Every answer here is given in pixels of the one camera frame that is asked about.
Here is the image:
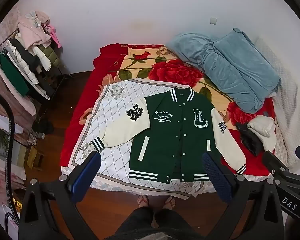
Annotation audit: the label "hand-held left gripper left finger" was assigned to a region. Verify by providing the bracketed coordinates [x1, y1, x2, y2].
[18, 151, 102, 240]

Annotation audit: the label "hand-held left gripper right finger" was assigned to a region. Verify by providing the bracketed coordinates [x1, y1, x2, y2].
[202, 151, 284, 240]

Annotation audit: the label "green and cream varsity jacket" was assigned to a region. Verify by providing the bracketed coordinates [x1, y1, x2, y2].
[91, 88, 247, 184]

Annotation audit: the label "black metal clothes rack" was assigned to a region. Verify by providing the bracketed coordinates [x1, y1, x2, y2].
[0, 25, 72, 100]

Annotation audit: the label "black cloth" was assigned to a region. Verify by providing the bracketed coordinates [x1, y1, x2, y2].
[235, 122, 264, 157]

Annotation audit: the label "cream folded garment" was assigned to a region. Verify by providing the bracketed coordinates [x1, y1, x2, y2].
[247, 116, 277, 152]

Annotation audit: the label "person's right foot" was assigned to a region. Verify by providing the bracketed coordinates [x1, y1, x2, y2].
[162, 196, 176, 211]

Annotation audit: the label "person's foot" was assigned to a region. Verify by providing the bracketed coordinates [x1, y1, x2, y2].
[136, 195, 150, 207]
[162, 196, 176, 211]

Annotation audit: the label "wooden stool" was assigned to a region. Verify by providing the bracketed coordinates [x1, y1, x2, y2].
[26, 146, 46, 171]

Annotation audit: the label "white checked floral sheet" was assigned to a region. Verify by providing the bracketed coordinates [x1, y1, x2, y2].
[61, 79, 217, 198]

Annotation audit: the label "white dotted bedspread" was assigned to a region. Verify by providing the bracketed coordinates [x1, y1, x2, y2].
[250, 36, 300, 170]

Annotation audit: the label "dark shoes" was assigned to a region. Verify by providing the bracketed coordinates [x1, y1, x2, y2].
[32, 119, 55, 135]

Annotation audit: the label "person's left foot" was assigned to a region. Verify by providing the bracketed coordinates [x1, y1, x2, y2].
[136, 195, 150, 207]

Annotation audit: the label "person's dark pants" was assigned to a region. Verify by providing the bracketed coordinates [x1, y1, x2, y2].
[119, 206, 198, 240]

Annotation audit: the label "white fluffy garment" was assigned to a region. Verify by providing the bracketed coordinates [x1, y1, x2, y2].
[0, 60, 37, 116]

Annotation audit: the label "folded blue quilt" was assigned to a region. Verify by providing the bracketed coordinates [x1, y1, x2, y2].
[165, 27, 282, 114]

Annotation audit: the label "red rose print blanket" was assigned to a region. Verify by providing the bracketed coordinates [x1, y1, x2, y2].
[61, 43, 277, 178]

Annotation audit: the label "olive puffer jacket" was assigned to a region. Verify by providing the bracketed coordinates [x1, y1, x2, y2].
[37, 44, 63, 68]

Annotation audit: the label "dark green garment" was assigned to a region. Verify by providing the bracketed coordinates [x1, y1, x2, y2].
[0, 51, 30, 97]

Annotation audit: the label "white puffer jacket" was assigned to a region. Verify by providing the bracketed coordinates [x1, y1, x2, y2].
[8, 34, 52, 85]

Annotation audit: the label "black garment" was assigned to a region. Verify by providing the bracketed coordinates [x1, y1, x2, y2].
[9, 38, 41, 72]

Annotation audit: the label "pink hanger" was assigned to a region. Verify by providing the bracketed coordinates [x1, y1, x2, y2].
[43, 24, 62, 48]

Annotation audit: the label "pink garment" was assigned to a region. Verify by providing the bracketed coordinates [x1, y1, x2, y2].
[17, 11, 53, 51]

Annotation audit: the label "black cable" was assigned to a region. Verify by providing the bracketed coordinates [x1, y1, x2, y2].
[0, 89, 16, 240]

